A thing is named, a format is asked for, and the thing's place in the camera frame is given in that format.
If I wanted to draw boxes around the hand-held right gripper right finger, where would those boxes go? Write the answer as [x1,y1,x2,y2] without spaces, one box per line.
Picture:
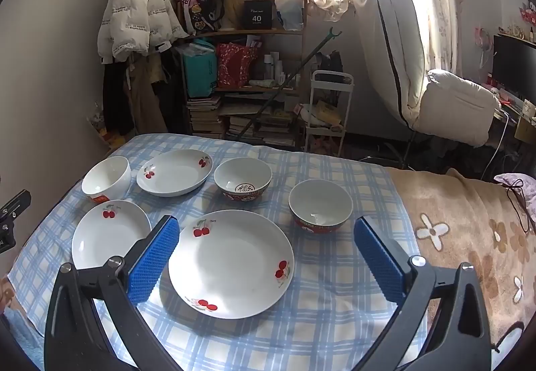
[354,216,491,371]

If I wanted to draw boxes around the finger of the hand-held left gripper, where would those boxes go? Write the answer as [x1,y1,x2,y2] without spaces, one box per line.
[0,190,32,231]

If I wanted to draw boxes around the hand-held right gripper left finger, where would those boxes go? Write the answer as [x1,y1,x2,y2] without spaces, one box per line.
[44,215,181,371]

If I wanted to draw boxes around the small cherry print plate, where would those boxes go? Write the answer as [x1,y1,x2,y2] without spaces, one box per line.
[71,200,152,271]

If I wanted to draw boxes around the large cherry print plate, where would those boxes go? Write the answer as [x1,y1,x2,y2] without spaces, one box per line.
[168,209,294,319]

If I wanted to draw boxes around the red patterned bowl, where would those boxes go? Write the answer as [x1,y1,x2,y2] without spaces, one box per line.
[288,179,353,234]

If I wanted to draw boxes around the medium cherry print plate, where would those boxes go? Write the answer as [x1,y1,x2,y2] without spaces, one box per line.
[137,149,213,198]

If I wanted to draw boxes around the plain white bowl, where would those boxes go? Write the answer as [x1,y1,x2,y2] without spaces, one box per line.
[81,156,132,204]

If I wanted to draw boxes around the red bowl with inner print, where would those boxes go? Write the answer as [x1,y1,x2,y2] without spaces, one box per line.
[214,157,273,202]

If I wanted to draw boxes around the blue plaid cloth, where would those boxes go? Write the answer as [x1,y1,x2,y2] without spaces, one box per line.
[8,133,428,371]

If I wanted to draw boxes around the brown flower blanket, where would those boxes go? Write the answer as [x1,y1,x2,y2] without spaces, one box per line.
[385,166,536,359]

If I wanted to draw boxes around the blue fluffy cloth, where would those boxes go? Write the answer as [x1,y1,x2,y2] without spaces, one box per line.
[2,304,45,371]

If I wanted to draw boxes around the clear plastic bag with items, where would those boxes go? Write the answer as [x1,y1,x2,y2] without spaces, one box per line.
[86,103,126,154]

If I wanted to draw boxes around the dark hanging clothes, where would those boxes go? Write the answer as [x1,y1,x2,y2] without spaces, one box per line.
[103,48,185,137]

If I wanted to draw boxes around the beige trousers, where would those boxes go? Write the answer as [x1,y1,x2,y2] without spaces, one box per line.
[126,57,168,135]

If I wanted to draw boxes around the purple floral pillow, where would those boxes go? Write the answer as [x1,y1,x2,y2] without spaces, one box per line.
[494,173,536,225]

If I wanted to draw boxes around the white trolley cart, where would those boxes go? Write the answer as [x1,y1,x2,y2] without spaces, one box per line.
[304,70,354,156]

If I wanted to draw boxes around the white padded chair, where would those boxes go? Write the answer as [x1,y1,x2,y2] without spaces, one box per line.
[419,68,501,147]

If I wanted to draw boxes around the teal shopping bag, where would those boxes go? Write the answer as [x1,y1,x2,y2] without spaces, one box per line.
[182,42,218,99]

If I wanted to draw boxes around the green pole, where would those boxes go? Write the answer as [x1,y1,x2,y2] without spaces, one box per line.
[239,26,342,141]

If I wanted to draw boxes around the black bag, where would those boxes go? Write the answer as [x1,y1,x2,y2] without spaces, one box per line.
[315,52,344,76]

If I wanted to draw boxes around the red patterned paper bag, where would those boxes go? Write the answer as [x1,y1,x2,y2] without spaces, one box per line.
[215,43,257,89]

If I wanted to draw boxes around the row of white bottles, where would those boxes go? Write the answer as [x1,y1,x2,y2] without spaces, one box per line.
[263,50,302,87]

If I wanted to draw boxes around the black monitor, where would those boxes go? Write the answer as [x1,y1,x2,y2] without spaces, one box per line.
[492,35,536,97]

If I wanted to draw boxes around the pink desk fan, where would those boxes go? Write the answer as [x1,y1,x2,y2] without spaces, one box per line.
[475,25,491,74]

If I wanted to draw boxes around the wooden bookshelf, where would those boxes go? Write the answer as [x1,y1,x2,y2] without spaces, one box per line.
[176,0,308,149]

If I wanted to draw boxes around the colourful printed bag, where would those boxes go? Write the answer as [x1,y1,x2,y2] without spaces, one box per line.
[180,0,227,36]

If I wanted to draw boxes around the black box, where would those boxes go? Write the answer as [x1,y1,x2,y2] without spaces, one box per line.
[244,0,274,30]

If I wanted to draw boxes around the white plastic bag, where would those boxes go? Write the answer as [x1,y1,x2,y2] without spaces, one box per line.
[274,0,308,32]

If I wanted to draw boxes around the black cord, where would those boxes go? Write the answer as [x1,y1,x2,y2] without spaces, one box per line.
[500,178,532,234]

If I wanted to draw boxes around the white cable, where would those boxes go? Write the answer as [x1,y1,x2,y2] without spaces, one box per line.
[481,111,511,180]

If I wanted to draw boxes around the red wall decoration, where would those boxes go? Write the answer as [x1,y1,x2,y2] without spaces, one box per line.
[519,0,536,24]

